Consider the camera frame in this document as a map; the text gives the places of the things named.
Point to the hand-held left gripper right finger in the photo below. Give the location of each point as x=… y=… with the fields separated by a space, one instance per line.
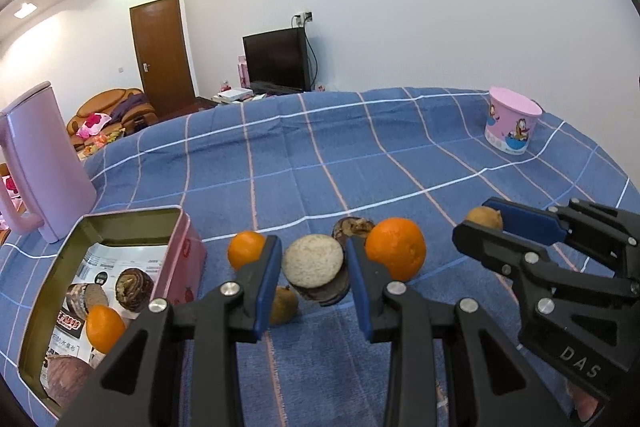
x=361 y=287

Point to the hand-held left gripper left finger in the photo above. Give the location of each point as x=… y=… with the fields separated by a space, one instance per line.
x=267 y=287

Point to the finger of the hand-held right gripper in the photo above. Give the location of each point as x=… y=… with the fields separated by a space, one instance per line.
x=495 y=247
x=530 y=219

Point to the brownish kiwi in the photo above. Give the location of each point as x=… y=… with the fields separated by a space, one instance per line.
x=477 y=214
x=285 y=307

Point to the small orange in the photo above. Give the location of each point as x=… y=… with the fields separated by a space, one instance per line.
x=104 y=329
x=242 y=249

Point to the large orange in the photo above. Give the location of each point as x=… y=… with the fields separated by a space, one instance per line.
x=397 y=249

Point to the dark brown taro piece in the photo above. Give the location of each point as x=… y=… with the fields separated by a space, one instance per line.
x=350 y=227
x=132 y=288

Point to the pink metal tin box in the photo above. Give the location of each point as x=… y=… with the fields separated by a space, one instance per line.
x=185 y=257

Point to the striped cut taro chunk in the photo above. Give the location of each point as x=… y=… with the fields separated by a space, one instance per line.
x=82 y=298

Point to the purple sweet potato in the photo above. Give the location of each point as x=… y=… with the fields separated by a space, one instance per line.
x=67 y=377

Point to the person's right hand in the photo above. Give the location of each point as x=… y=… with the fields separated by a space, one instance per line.
x=582 y=404

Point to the pink cartoon print cup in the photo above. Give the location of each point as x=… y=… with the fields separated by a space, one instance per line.
x=510 y=127

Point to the blue checkered tablecloth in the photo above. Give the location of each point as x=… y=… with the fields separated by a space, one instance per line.
x=350 y=147

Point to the printed paper leaflet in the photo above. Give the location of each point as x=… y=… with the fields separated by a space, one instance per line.
x=120 y=257

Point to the white flat box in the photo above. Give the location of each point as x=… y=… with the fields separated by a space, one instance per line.
x=232 y=95

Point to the purple cloth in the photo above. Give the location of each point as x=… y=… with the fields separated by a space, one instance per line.
x=132 y=104

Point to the black television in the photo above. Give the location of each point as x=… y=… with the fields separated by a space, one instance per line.
x=275 y=59

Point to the pink floral cushion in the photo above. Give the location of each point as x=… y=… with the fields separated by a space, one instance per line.
x=95 y=125

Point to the brown leather corner sofa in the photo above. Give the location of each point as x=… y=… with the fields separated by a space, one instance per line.
x=107 y=99

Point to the brown wooden door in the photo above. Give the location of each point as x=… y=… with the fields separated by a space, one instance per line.
x=160 y=57

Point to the pink electric kettle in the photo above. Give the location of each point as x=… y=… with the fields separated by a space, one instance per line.
x=45 y=157

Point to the square ceiling light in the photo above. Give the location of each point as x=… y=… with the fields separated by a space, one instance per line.
x=24 y=10

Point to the wall power socket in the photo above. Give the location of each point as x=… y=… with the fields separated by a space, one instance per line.
x=303 y=18

